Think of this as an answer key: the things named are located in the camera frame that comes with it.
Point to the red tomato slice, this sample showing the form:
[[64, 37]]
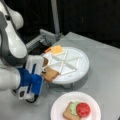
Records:
[[83, 109]]

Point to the toast bread slice front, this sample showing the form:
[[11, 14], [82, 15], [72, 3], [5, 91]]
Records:
[[67, 114]]

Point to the toast bread slice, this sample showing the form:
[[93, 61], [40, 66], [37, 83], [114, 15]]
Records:
[[67, 114], [49, 74]]

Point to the toast bread slice back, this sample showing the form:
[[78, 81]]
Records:
[[49, 74]]

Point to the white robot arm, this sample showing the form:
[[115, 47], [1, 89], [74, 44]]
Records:
[[13, 51]]

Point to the green lettuce piece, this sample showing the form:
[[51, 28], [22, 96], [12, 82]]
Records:
[[73, 107]]

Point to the yellow cheese slice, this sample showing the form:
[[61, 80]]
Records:
[[56, 49]]

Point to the white divided round tray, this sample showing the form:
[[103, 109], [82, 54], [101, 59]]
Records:
[[72, 65]]

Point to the white paper plate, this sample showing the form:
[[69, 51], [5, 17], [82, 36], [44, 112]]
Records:
[[62, 102]]

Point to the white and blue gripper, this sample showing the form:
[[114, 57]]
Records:
[[31, 81]]

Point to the brown round meat patty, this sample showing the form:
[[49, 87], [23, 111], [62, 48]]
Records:
[[45, 62]]

